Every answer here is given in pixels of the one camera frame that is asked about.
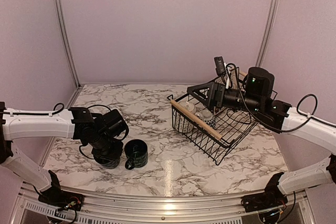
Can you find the dark green mug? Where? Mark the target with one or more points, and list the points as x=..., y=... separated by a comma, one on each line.
x=136, y=151

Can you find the front wooden rack handle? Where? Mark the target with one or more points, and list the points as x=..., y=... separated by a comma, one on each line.
x=196, y=120

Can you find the dark blue mug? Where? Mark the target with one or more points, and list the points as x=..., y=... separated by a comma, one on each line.
x=106, y=163

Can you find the white patterned mug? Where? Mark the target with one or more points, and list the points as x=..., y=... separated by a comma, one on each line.
x=181, y=123

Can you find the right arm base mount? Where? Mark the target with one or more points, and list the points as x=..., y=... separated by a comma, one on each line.
x=269, y=198

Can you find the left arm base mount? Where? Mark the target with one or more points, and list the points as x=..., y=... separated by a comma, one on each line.
x=57, y=197

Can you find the aluminium frame post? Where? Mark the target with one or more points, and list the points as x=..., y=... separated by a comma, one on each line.
x=270, y=21
x=66, y=43

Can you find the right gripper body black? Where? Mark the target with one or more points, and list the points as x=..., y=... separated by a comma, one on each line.
x=249, y=102

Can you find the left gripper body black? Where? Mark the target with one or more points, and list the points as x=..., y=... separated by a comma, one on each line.
x=102, y=144

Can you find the aluminium frame post left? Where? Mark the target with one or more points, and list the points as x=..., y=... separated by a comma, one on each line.
x=66, y=43

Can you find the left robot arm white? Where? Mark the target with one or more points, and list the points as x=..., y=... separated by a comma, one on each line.
x=17, y=124

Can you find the aluminium front table rail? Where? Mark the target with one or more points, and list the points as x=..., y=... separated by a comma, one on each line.
x=99, y=207

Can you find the black wire dish rack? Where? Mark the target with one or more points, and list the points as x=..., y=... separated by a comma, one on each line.
x=233, y=125

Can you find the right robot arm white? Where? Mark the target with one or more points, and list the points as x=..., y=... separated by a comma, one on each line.
x=284, y=118

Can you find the aluminium frame post right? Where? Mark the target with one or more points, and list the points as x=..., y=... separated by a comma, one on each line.
x=270, y=21

